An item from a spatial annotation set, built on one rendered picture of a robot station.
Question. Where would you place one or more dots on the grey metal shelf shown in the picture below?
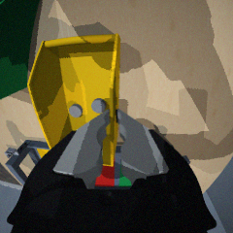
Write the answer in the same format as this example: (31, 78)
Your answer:
(111, 177)

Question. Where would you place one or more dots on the yellow bin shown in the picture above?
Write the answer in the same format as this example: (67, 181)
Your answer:
(86, 68)

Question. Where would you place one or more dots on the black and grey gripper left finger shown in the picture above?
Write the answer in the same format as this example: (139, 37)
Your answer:
(78, 155)

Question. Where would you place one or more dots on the grey metal disc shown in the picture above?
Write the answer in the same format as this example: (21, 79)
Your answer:
(75, 110)

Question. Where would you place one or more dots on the green bin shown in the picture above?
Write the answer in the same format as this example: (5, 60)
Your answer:
(17, 19)

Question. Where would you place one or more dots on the grey steel disc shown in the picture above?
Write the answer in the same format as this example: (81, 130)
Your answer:
(98, 105)

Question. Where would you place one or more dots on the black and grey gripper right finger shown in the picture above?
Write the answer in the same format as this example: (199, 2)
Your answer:
(145, 154)

